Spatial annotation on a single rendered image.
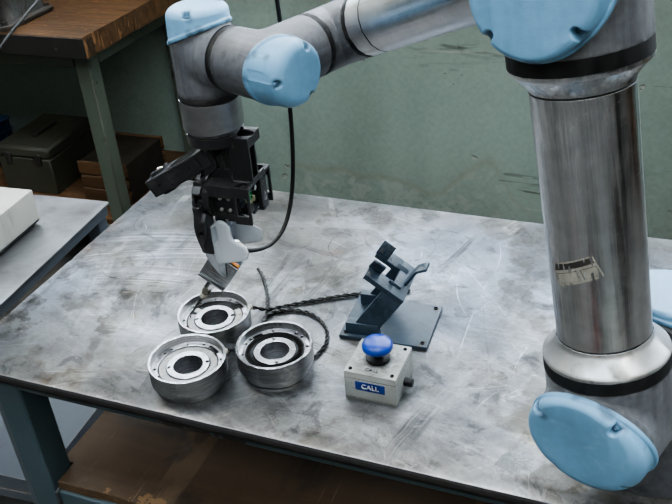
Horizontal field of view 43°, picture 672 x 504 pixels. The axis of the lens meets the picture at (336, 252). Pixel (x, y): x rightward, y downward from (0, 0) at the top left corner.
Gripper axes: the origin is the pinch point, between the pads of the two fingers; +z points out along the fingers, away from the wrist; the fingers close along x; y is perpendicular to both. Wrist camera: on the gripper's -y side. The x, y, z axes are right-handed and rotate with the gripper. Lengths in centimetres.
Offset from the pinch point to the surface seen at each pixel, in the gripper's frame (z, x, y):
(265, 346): 10.6, -3.6, 6.5
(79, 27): 7, 114, -99
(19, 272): 25, 23, -58
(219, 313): 11.1, 2.6, -3.5
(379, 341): 5.8, -4.9, 23.4
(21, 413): 23.1, -12.8, -31.0
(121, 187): 57, 113, -96
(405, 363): 9.2, -4.3, 26.5
